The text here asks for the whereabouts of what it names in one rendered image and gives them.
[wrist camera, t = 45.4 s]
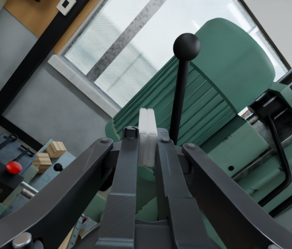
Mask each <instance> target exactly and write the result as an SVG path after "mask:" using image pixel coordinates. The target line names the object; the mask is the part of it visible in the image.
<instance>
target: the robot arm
mask: <svg viewBox="0 0 292 249"><path fill-rule="evenodd" d="M138 166H146V167H153V166H154V175H153V176H155V183H156V194H157V206H158V218H159V221H155V222H149V221H146V220H142V219H138V218H135V208H136V180H137V167H138ZM113 167H116V169H115V173H114V178H113V182H112V187H111V191H110V192H109V193H108V196H107V200H106V204H105V208H104V212H103V216H102V220H101V224H100V226H99V227H97V228H95V229H94V230H92V231H91V232H90V233H88V234H87V235H86V236H85V237H84V238H82V239H81V240H80V241H79V242H78V243H76V244H75V245H74V246H73V247H72V248H71V249H222V248H221V247H220V246H219V245H218V244H217V243H216V242H215V241H213V240H212V239H211V238H210V237H209V236H208V233H207V230H206V227H205V225H204V222H203V219H202V216H201V213H200V210H199V207H200V209H201V210H202V212H203V213H204V215H205V216H206V218H207V219H208V221H209V222H210V224H211V225H212V227H213V228H214V230H215V231H216V233H217V234H218V236H219V237H220V239H221V240H222V242H223V243H224V245H225V246H226V248H227V249H292V232H291V231H290V230H288V229H287V228H285V227H284V226H282V225H281V224H280V223H278V222H277V221H275V220H274V219H273V218H272V217H271V216H270V215H269V214H268V213H267V212H266V211H265V210H264V209H263V208H262V207H261V206H260V205H259V204H258V203H257V202H256V201H255V200H254V199H253V198H252V197H251V196H250V195H249V194H247V193H246V192H245V191H244V190H243V189H242V188H241V187H240V186H239V185H238V184H237V183H236V182H235V181H234V180H233V179H232V178H231V177H230V176H229V175H228V174H227V173H226V172H225V171H224V170H223V169H222V168H221V167H219V166H218V165H217V164H216V163H215V162H214V161H213V160H212V159H211V158H210V157H209V156H208V155H207V154H206V153H205V152H204V151H203V150H202V149H201V148H200V147H199V146H197V145H196V144H194V143H184V144H183V145H182V147H179V146H176V145H174V142H173V141H172V140H171V139H170V137H169V134H168V131H167V130H166V129H165V128H157V127H156V121H155V115H154V110H153V109H146V108H141V109H140V112H139V125H138V127H137V126H127V127H124V128H123V138H122V141H120V142H115V143H113V140H112V139H111V138H107V137H102V138H99V139H97V140H96V141H95V142H93V143H92V144H91V145H90V146H89V147H88V148H87V149H86V150H84V151H83V152H82V153H81V154H80V155H79V156H78V157H77V158H76V159H74V160H73V161H72V162H71V163H70V164H69V165H68V166H67V167H65V168H64V169H63V170H62V171H61V172H60V173H59V174H58V175H56V176H55V177H54V178H53V179H52V180H51V181H50V182H49V183H48V184H46V185H45V186H44V187H43V188H42V189H41V190H40V191H39V192H37V193H36V194H35V195H34V196H33V197H32V198H31V199H30V200H28V201H27V202H26V203H25V204H24V205H23V206H22V207H21V208H19V209H18V210H16V211H14V212H12V213H11V214H9V215H7V216H5V217H3V218H2V219H0V249H58V248H59V247H60V245H61V244H62V243H63V241H64V240H65V238H66V237H67V235H68V234H69V233H70V231H71V230H72V228H73V227H74V225H75V224H76V222H77V221H78V219H79V218H80V216H81V215H82V214H83V212H84V211H85V209H86V208H87V206H88V205H89V203H90V202H91V201H92V199H93V198H94V196H95V195H96V193H97V192H98V191H99V189H100V188H101V186H102V185H103V183H104V182H105V180H106V179H107V178H108V176H109V175H110V173H111V172H112V170H113ZM189 192H190V193H191V195H192V196H193V197H190V194H189ZM198 206H199V207H198Z"/></svg>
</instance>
